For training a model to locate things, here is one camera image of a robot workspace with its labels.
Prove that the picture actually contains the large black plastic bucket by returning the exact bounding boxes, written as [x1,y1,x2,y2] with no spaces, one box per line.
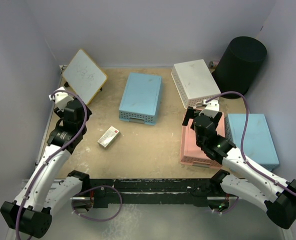
[212,36,267,95]

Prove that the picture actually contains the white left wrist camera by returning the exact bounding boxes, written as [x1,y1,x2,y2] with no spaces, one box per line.
[49,86,74,112]

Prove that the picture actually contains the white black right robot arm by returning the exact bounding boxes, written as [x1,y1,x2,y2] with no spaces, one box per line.
[182,107,296,230]

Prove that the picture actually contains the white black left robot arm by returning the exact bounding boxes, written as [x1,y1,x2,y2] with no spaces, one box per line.
[1,99,92,240]

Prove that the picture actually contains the small whiteboard yellow frame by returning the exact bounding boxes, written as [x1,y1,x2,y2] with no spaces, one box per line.
[63,49,108,105]

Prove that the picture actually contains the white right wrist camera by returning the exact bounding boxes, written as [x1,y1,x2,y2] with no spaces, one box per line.
[198,99,222,123]

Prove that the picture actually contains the light blue perforated basket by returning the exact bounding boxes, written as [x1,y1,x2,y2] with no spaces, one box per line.
[225,113,279,171]

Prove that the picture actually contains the pink perforated basket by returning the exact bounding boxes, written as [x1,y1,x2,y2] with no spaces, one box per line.
[180,119,222,169]

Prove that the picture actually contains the aluminium table edge rail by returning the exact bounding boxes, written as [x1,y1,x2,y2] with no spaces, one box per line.
[5,65,68,240]

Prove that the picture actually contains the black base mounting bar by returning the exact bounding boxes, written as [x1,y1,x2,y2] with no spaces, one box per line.
[67,169,235,210]

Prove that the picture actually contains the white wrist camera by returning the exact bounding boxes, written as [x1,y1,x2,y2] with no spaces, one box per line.
[49,86,74,112]
[198,99,222,123]

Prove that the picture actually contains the white perforated basket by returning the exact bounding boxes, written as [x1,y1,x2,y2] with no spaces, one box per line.
[171,59,220,108]

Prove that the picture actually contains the white cardboard box red logo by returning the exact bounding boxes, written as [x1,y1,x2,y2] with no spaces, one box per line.
[97,126,120,149]

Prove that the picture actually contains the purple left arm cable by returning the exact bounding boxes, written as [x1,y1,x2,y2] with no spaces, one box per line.
[15,90,88,240]

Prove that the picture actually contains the pink colourful bottle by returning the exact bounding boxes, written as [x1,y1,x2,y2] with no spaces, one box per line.
[209,60,219,69]

